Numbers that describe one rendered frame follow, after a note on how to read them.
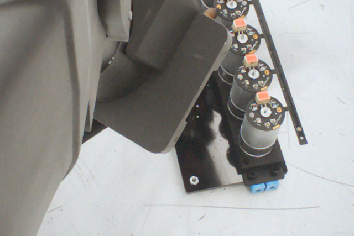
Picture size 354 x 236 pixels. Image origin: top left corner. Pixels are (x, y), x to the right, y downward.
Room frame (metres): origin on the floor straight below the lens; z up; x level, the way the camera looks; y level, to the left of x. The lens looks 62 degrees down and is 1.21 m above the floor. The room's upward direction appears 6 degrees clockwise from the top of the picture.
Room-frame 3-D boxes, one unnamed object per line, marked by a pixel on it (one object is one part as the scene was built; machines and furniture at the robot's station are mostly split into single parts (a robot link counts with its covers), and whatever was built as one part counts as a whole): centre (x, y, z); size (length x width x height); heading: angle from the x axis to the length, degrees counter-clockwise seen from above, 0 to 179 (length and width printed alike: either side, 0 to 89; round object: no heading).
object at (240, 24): (0.27, -0.03, 0.82); 0.01 x 0.01 x 0.01; 18
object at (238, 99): (0.24, -0.05, 0.79); 0.02 x 0.02 x 0.05
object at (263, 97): (0.22, -0.05, 0.82); 0.01 x 0.01 x 0.01; 18
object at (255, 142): (0.21, -0.05, 0.79); 0.02 x 0.02 x 0.05
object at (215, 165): (0.26, -0.02, 0.76); 0.16 x 0.07 x 0.01; 18
